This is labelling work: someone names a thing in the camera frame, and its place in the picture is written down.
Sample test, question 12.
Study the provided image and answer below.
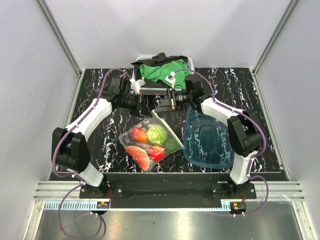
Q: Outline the white plastic basket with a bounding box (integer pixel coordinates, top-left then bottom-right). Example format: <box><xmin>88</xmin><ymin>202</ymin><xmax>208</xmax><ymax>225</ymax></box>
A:
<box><xmin>132</xmin><ymin>55</ymin><xmax>195</xmax><ymax>96</ymax></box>

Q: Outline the black cloth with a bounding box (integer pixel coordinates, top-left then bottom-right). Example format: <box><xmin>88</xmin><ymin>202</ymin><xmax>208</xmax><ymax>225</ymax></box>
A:
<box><xmin>131</xmin><ymin>52</ymin><xmax>188</xmax><ymax>88</ymax></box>

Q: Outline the clear zip top bag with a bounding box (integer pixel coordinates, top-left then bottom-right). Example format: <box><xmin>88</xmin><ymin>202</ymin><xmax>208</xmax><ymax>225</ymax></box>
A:
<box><xmin>118</xmin><ymin>111</ymin><xmax>183</xmax><ymax>172</ymax></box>

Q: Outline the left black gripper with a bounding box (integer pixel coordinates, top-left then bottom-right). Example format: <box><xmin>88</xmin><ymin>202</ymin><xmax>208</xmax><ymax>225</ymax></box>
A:
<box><xmin>119</xmin><ymin>91</ymin><xmax>153</xmax><ymax>118</ymax></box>

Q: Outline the fake green cabbage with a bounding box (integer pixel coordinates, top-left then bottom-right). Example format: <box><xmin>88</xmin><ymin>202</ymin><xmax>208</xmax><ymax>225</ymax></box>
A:
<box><xmin>147</xmin><ymin>124</ymin><xmax>168</xmax><ymax>145</ymax></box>

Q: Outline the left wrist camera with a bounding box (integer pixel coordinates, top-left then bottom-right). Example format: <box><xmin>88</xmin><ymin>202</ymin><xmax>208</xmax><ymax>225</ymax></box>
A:
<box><xmin>129</xmin><ymin>78</ymin><xmax>145</xmax><ymax>94</ymax></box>

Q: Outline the blue transparent plastic container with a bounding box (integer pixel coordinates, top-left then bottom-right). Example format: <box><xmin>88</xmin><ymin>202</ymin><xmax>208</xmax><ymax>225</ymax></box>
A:
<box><xmin>183</xmin><ymin>107</ymin><xmax>235</xmax><ymax>170</ymax></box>

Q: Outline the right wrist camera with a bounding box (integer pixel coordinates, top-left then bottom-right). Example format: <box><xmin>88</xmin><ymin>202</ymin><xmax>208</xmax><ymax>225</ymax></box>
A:
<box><xmin>165</xmin><ymin>71</ymin><xmax>176</xmax><ymax>88</ymax></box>

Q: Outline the fake green orange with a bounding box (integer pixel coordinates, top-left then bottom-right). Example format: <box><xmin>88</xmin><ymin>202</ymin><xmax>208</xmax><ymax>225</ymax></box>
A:
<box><xmin>164</xmin><ymin>137</ymin><xmax>181</xmax><ymax>155</ymax></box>

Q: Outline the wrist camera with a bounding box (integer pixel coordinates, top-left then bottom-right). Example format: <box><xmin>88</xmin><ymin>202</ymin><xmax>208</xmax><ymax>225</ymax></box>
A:
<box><xmin>129</xmin><ymin>78</ymin><xmax>145</xmax><ymax>94</ymax></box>
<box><xmin>165</xmin><ymin>71</ymin><xmax>176</xmax><ymax>88</ymax></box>

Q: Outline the green cloth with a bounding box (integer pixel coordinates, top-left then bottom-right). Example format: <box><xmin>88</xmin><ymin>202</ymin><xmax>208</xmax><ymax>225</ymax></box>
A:
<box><xmin>139</xmin><ymin>60</ymin><xmax>192</xmax><ymax>89</ymax></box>

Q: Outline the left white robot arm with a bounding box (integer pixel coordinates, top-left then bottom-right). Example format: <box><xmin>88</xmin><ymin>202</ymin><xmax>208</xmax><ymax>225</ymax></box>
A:
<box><xmin>51</xmin><ymin>77</ymin><xmax>152</xmax><ymax>198</ymax></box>

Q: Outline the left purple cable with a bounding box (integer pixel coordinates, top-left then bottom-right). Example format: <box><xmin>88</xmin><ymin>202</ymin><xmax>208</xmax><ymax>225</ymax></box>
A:
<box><xmin>51</xmin><ymin>68</ymin><xmax>133</xmax><ymax>238</ymax></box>

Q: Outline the fake watermelon slice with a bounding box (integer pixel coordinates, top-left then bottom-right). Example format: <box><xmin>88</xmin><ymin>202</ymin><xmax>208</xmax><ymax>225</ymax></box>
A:
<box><xmin>125</xmin><ymin>145</ymin><xmax>150</xmax><ymax>172</ymax></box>

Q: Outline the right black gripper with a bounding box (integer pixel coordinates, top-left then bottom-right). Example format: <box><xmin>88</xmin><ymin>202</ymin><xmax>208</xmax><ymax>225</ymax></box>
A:
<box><xmin>155</xmin><ymin>88</ymin><xmax>192</xmax><ymax>114</ymax></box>

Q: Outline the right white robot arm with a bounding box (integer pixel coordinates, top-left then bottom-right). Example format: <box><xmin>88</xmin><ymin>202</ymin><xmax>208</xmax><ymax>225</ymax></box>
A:
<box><xmin>155</xmin><ymin>72</ymin><xmax>267</xmax><ymax>199</ymax></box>

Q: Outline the fake red apple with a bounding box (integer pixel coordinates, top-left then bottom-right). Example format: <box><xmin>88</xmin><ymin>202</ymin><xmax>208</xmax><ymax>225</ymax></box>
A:
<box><xmin>148</xmin><ymin>145</ymin><xmax>166</xmax><ymax>162</ymax></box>

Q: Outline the fake red orange mango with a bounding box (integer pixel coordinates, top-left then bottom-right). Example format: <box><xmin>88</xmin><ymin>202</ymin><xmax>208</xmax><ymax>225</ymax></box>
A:
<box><xmin>132</xmin><ymin>126</ymin><xmax>148</xmax><ymax>143</ymax></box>

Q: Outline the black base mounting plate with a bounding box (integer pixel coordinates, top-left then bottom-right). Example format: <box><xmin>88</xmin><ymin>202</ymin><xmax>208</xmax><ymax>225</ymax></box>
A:
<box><xmin>79</xmin><ymin>172</ymin><xmax>257</xmax><ymax>210</ymax></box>

